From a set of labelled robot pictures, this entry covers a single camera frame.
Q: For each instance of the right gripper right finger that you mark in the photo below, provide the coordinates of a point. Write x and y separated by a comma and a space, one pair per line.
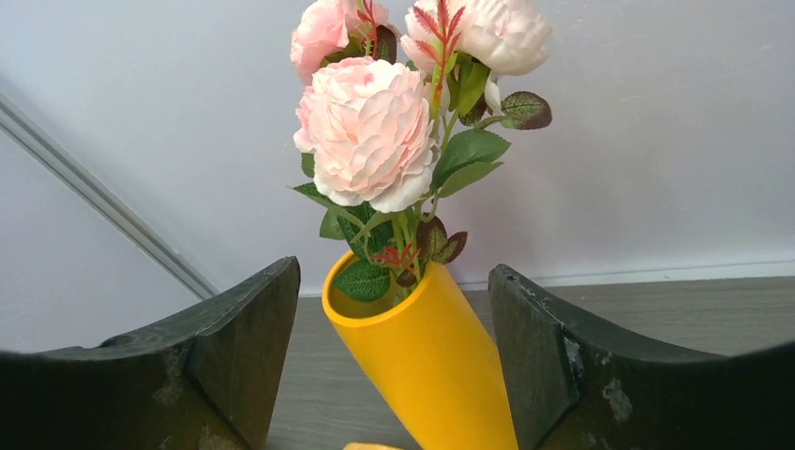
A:
577, 381

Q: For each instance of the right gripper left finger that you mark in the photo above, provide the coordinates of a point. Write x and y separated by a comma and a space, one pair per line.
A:
206, 377

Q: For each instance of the orange yellow wrapping paper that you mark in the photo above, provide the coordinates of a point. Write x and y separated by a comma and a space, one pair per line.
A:
368, 446

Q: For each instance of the pink flower stem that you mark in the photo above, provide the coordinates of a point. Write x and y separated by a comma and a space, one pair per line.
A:
367, 134
465, 48

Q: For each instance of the yellow vase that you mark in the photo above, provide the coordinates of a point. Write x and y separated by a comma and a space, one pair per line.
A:
430, 358

